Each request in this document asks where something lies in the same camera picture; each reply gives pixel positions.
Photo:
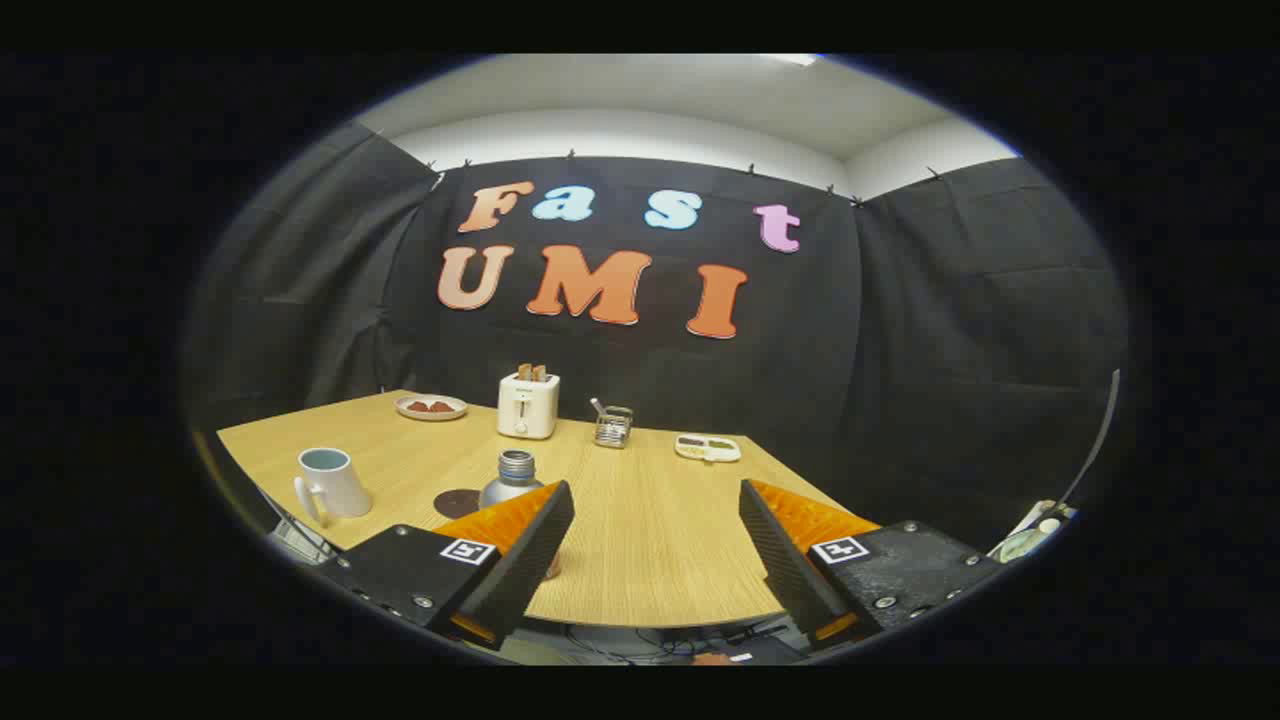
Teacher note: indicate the white divided dish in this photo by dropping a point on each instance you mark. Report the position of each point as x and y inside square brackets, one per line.
[708, 450]

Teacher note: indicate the silver juice bottle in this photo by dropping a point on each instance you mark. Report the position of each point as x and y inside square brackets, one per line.
[512, 472]

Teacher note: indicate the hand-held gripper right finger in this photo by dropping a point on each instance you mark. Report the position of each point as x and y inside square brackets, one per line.
[785, 560]

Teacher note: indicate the white cup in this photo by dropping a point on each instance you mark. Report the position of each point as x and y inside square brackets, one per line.
[340, 485]

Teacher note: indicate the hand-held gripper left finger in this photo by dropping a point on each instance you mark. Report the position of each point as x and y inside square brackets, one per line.
[520, 560]

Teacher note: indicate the red food pieces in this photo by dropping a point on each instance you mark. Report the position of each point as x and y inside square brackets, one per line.
[430, 406]

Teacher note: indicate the pale bundle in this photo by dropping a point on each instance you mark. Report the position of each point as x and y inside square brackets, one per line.
[1025, 540]

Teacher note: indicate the small round plate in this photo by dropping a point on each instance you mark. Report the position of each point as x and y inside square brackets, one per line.
[432, 416]

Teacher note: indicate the black backdrop cloth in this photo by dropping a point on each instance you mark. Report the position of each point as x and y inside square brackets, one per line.
[900, 350]

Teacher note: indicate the white toaster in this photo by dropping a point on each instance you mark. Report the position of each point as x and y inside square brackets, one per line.
[528, 408]

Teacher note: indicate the dark brown round coaster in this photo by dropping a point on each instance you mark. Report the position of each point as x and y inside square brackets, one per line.
[455, 503]

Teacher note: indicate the wooden table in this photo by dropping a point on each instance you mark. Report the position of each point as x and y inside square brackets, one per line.
[650, 540]

